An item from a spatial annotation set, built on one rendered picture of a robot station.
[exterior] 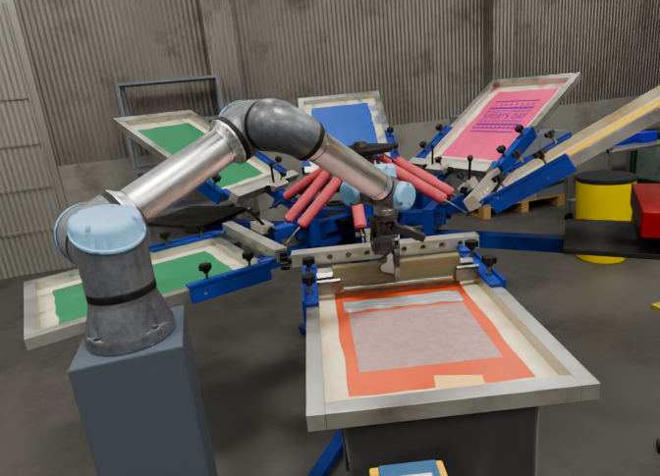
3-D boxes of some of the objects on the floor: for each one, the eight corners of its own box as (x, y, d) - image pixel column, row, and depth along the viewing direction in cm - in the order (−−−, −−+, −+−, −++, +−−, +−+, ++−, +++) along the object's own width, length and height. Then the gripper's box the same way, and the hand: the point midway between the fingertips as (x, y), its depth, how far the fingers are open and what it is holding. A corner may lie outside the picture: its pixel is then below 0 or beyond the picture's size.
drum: (643, 260, 389) (652, 176, 369) (597, 269, 380) (604, 184, 360) (601, 244, 431) (607, 168, 411) (559, 252, 422) (563, 175, 402)
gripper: (367, 211, 149) (371, 273, 155) (372, 221, 138) (377, 288, 144) (394, 208, 150) (398, 271, 156) (401, 218, 138) (405, 285, 144)
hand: (396, 274), depth 150 cm, fingers open, 4 cm apart
